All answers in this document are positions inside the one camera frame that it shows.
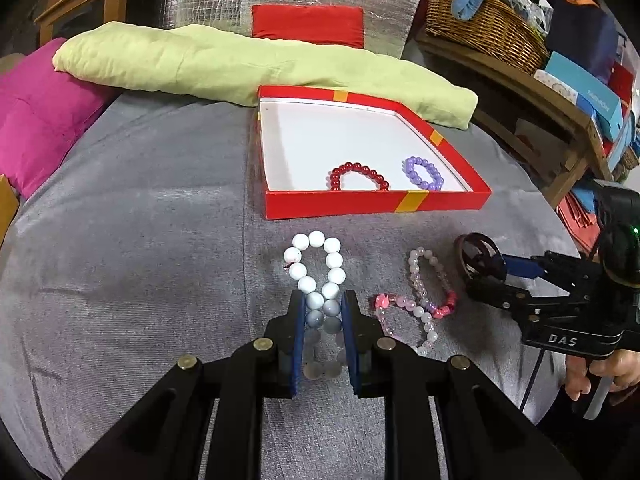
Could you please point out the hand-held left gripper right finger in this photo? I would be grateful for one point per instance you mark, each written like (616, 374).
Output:
(351, 345)

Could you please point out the magenta pillow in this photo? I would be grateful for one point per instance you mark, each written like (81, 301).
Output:
(40, 120)

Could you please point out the red shallow box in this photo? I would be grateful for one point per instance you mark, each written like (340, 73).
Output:
(345, 145)

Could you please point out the blue flat box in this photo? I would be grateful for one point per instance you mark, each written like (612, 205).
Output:
(582, 80)

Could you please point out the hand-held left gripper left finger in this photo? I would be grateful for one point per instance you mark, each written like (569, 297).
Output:
(298, 340)

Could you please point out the dark navy bag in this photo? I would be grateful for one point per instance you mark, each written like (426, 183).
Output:
(582, 30)

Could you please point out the red cushion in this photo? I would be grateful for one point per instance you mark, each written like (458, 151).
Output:
(307, 25)

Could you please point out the orange box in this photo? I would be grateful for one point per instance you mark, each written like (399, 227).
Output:
(7, 210)

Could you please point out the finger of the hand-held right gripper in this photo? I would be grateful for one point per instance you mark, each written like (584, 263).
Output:
(525, 266)
(492, 296)

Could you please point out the person's right hand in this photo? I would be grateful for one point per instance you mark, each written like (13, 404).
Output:
(577, 375)

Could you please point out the white patterned card box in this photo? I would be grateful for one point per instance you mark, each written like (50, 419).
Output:
(556, 87)

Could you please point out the light green blanket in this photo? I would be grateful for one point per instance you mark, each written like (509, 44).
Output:
(210, 60)

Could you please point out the wicker basket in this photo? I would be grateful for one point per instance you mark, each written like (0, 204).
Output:
(495, 35)

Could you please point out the dark red bangle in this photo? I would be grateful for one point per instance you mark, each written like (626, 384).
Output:
(462, 256)

